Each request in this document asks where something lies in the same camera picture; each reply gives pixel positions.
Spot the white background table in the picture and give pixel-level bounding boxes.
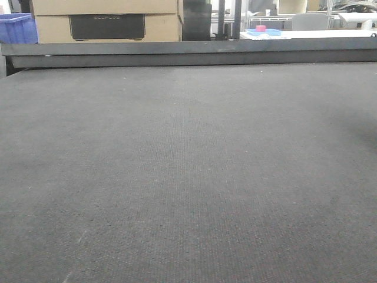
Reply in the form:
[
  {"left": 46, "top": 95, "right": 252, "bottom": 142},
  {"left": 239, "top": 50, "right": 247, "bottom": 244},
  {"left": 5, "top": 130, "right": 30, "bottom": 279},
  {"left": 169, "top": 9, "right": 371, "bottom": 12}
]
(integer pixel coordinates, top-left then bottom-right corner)
[{"left": 240, "top": 29, "right": 376, "bottom": 40}]

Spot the upper cardboard box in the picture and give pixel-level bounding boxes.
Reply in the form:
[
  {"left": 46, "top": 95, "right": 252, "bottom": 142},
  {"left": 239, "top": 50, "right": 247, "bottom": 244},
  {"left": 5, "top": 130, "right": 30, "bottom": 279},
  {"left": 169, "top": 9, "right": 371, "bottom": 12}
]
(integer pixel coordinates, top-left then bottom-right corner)
[{"left": 32, "top": 0, "right": 183, "bottom": 15}]

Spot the black cabinet behind conveyor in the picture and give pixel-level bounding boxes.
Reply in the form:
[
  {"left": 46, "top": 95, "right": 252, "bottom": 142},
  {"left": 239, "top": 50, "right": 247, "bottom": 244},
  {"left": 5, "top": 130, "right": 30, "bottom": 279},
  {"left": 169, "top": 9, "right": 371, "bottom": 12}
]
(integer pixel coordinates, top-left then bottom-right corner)
[{"left": 183, "top": 0, "right": 212, "bottom": 41}]

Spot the blue plastic crate far left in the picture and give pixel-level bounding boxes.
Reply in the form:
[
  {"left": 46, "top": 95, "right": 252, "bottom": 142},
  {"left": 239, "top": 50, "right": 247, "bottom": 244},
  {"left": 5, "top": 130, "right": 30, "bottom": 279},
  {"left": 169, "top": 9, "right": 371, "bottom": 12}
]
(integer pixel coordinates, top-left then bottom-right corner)
[{"left": 1, "top": 13, "right": 38, "bottom": 44}]

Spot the dark grey conveyor belt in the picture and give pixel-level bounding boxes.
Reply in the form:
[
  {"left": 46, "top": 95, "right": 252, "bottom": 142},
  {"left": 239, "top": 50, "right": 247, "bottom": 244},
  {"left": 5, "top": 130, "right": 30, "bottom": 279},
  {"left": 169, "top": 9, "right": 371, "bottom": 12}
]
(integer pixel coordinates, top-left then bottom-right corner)
[{"left": 1, "top": 63, "right": 376, "bottom": 282}]

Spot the black conveyor side rail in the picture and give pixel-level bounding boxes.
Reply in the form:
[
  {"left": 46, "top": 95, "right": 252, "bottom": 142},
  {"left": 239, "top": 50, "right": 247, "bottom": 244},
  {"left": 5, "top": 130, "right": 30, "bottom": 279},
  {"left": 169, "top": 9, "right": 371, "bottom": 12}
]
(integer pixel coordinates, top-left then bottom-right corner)
[{"left": 1, "top": 37, "right": 376, "bottom": 68}]

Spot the cardboard box with black print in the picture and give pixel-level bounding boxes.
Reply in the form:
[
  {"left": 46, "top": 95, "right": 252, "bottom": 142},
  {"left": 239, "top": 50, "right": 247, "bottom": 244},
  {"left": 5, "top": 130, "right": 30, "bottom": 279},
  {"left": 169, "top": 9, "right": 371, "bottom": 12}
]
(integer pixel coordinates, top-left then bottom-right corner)
[{"left": 35, "top": 14, "right": 182, "bottom": 44}]

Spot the red tape roll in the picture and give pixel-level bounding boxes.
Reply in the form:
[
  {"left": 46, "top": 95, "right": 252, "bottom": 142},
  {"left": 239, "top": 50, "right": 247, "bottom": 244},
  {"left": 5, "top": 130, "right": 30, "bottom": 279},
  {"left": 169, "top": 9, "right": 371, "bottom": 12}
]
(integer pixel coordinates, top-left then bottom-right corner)
[{"left": 256, "top": 25, "right": 266, "bottom": 32}]

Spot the blue tray on table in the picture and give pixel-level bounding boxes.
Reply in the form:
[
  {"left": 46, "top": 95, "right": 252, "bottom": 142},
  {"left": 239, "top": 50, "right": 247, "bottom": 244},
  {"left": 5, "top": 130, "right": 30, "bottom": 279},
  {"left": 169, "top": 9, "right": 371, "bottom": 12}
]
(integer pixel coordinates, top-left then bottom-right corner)
[{"left": 246, "top": 28, "right": 282, "bottom": 37}]

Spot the black vertical post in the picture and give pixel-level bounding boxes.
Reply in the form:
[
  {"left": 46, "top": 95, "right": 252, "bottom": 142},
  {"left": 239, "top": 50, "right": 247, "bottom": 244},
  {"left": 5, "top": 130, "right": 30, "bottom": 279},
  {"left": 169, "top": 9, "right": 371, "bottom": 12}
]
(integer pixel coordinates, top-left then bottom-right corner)
[{"left": 233, "top": 0, "right": 242, "bottom": 40}]

